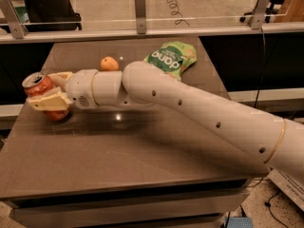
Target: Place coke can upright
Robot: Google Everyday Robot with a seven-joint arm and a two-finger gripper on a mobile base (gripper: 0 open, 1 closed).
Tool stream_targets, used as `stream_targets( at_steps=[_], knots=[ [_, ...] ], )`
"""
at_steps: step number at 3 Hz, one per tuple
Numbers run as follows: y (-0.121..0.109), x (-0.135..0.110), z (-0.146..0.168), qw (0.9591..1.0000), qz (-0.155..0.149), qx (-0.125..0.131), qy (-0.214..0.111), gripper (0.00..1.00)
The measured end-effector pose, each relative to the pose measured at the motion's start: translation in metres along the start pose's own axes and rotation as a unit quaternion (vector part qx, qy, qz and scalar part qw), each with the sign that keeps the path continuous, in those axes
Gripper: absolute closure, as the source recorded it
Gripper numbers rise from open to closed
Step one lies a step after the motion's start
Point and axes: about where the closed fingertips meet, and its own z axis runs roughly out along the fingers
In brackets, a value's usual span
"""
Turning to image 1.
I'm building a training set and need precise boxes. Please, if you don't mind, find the left metal rail bracket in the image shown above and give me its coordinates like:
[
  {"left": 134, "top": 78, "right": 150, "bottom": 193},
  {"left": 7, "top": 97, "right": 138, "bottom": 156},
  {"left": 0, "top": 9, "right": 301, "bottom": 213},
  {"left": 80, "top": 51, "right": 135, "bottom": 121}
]
[{"left": 0, "top": 0, "right": 28, "bottom": 39}]

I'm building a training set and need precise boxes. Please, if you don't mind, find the orange fruit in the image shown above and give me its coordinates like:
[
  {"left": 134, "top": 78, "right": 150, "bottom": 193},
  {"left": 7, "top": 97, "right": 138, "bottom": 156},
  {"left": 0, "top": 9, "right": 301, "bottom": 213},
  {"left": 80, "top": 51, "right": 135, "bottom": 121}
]
[{"left": 101, "top": 56, "right": 120, "bottom": 71}]

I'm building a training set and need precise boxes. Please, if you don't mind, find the white printed cardboard box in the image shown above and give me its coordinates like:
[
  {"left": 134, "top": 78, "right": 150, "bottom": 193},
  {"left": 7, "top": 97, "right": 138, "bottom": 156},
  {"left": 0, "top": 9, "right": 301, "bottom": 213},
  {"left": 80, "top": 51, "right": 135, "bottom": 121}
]
[{"left": 268, "top": 169, "right": 304, "bottom": 211}]

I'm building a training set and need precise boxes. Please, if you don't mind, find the metal rail bracket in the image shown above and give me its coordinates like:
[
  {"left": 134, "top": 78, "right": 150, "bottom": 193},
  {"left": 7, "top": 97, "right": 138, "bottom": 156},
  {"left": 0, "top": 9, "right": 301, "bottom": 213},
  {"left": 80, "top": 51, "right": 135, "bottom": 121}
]
[
  {"left": 0, "top": 0, "right": 28, "bottom": 39},
  {"left": 134, "top": 0, "right": 146, "bottom": 34},
  {"left": 249, "top": 0, "right": 270, "bottom": 29}
]

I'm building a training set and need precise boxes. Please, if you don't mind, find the middle metal rail bracket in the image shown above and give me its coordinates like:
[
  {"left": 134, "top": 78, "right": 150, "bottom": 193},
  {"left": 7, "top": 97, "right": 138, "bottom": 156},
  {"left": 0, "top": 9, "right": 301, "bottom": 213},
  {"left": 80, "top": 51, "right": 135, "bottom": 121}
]
[{"left": 134, "top": 0, "right": 146, "bottom": 34}]

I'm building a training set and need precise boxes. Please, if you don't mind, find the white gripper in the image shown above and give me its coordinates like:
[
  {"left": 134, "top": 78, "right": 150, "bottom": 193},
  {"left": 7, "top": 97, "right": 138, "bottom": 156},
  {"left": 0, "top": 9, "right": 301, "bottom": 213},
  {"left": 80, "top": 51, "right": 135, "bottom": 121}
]
[{"left": 27, "top": 69, "right": 98, "bottom": 111}]

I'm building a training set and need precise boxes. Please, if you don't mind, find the red coke can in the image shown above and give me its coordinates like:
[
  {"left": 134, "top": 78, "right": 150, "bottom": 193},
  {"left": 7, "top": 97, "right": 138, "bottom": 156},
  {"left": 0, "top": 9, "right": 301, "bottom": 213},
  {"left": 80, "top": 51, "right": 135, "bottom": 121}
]
[{"left": 22, "top": 72, "right": 70, "bottom": 122}]

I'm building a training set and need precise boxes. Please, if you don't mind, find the right metal rail bracket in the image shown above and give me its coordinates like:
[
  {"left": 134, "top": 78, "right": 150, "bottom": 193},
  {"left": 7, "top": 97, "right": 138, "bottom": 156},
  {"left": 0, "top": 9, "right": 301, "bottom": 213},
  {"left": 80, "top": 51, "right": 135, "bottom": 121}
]
[{"left": 249, "top": 0, "right": 270, "bottom": 29}]

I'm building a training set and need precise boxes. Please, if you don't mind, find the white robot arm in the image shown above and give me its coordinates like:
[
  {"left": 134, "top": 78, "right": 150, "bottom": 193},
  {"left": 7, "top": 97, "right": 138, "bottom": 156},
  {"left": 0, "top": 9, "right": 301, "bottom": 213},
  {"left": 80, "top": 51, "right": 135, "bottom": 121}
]
[{"left": 22, "top": 61, "right": 304, "bottom": 182}]

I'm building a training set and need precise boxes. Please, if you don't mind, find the black office chair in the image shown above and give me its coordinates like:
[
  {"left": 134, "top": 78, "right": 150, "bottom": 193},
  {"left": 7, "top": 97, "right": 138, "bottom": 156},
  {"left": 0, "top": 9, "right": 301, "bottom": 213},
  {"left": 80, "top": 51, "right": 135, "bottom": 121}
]
[{"left": 24, "top": 0, "right": 82, "bottom": 32}]

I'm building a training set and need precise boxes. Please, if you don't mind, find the blue floor box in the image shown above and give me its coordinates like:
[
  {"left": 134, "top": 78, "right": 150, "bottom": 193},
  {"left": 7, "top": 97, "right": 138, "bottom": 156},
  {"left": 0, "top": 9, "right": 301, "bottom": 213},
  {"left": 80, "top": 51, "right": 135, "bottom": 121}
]
[{"left": 226, "top": 218, "right": 254, "bottom": 228}]

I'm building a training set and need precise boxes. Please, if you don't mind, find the black floor cable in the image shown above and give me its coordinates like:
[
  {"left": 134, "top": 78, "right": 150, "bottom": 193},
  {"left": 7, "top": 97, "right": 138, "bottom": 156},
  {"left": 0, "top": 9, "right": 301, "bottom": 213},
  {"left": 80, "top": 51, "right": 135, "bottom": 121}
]
[{"left": 264, "top": 188, "right": 290, "bottom": 228}]

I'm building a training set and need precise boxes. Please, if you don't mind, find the green chip bag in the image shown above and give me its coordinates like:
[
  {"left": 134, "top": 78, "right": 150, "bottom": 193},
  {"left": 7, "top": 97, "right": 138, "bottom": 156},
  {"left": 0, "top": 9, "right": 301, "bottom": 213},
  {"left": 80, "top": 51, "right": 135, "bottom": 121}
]
[{"left": 144, "top": 41, "right": 197, "bottom": 81}]

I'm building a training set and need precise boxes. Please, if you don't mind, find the black coiled cable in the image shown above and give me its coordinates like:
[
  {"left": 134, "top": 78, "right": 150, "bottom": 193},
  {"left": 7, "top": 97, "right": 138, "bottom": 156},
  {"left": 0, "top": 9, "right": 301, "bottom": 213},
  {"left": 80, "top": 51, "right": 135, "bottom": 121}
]
[{"left": 159, "top": 0, "right": 190, "bottom": 28}]

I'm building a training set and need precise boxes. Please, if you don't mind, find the glass barrier panel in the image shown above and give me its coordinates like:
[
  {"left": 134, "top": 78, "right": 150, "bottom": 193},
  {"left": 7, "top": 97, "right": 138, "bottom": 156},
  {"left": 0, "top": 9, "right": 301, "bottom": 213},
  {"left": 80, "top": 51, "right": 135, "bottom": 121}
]
[{"left": 0, "top": 0, "right": 304, "bottom": 27}]

